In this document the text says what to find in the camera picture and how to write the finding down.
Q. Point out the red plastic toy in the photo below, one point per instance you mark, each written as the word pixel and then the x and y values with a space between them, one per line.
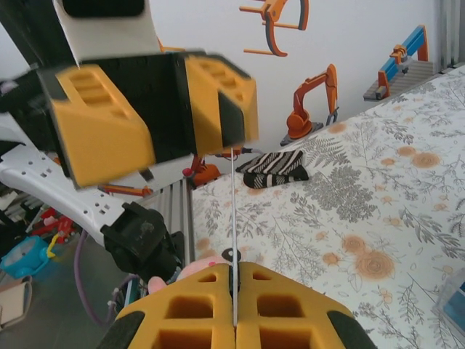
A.
pixel 60 225

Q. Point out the dark blue VIP card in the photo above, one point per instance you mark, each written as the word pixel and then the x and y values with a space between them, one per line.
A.
pixel 233 218

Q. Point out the pink plush polka-dot dress toy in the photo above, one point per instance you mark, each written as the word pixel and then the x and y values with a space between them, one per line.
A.
pixel 196 267

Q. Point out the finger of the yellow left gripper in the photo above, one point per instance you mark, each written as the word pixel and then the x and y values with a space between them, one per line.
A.
pixel 101 145
pixel 207 109

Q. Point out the floral table mat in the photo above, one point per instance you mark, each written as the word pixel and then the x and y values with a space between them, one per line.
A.
pixel 363 236

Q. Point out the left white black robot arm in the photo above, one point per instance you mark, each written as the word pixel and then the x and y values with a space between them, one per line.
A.
pixel 54 189

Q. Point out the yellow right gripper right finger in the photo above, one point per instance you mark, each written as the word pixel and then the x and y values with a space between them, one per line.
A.
pixel 301 327

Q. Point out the black white striped sock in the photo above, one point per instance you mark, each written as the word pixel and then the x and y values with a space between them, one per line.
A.
pixel 269 167

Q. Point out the blue patterned card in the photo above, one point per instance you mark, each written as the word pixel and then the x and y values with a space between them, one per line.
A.
pixel 458 309

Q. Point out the wide aluminium base rail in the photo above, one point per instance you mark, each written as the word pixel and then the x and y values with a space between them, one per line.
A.
pixel 178 218

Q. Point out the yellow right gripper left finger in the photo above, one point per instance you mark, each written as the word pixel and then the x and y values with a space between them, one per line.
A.
pixel 174 327

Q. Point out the blue toy clock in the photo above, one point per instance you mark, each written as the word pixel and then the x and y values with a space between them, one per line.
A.
pixel 22 258

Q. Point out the orange claw gripper wall sticker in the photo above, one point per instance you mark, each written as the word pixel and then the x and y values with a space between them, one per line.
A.
pixel 272 9

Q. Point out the blue orange gantry wall sticker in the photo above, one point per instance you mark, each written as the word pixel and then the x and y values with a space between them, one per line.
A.
pixel 399 54

